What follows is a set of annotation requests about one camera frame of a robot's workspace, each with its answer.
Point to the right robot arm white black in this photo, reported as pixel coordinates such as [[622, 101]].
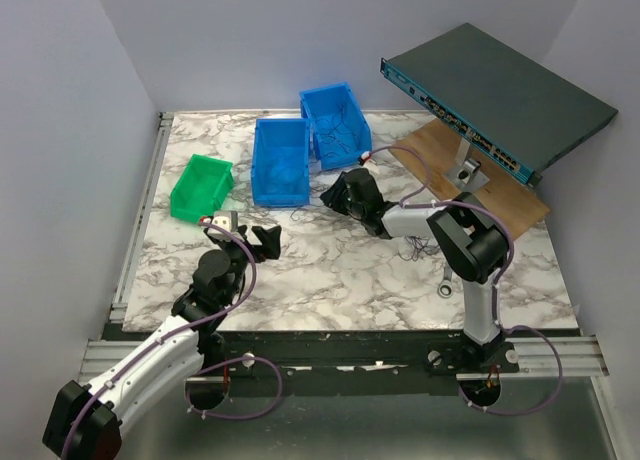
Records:
[[475, 243]]

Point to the large ratchet wrench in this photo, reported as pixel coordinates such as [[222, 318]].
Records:
[[445, 287]]

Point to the dark network switch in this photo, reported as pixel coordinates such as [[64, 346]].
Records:
[[512, 109]]

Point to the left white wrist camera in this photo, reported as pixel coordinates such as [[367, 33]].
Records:
[[226, 222]]

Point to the blue plastic bin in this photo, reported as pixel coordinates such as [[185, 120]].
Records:
[[280, 163], [340, 132]]

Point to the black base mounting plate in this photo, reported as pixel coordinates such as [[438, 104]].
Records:
[[351, 363]]

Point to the wooden board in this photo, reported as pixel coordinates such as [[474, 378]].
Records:
[[429, 152]]

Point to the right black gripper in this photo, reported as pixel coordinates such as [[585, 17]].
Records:
[[332, 196]]

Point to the blue plastic bin right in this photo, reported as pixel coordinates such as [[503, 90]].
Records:
[[340, 132]]

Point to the metal switch stand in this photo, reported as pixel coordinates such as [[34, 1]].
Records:
[[466, 174]]

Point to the blue plastic bin left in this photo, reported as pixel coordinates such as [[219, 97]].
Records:
[[280, 163]]

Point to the green plastic bin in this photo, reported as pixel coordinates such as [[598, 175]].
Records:
[[201, 189]]

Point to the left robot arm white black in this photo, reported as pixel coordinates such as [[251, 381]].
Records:
[[90, 421]]

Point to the aluminium frame rail left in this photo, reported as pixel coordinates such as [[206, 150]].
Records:
[[121, 296]]

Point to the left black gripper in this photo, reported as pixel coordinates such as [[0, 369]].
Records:
[[269, 240]]

